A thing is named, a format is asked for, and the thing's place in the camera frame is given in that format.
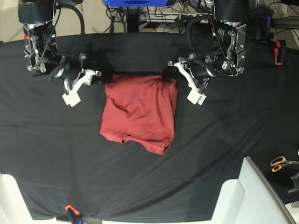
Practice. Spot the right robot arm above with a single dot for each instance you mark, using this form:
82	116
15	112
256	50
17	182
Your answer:
39	19

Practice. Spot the blue clamp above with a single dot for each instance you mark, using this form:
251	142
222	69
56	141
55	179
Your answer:
266	28
74	216

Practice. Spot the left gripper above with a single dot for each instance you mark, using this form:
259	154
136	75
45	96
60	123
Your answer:
225	60

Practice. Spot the blue clamp at right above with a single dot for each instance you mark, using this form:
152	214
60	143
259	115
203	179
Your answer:
266	28

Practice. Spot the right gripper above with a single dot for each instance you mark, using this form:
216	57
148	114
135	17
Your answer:
44	58

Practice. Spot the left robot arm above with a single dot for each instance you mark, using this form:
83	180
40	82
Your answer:
221	10

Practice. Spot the blue clamp at bottom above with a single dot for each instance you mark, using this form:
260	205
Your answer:
74	216

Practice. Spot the black stand post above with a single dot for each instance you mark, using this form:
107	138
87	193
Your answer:
132	16

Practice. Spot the black table cloth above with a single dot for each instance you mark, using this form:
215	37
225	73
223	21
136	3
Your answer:
58	157

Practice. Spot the blue plastic box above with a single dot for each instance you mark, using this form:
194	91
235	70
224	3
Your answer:
136	3

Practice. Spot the white power strip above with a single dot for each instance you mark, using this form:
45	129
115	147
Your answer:
166	17

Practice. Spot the red and black clamp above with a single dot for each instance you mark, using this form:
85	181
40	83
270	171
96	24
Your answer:
279	52

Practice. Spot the yellow-handled scissors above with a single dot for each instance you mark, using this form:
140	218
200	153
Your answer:
280	162

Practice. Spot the white table frame right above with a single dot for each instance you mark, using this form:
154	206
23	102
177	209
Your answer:
250	199

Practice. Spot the red long-sleeve shirt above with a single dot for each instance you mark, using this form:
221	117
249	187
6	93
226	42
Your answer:
140	109

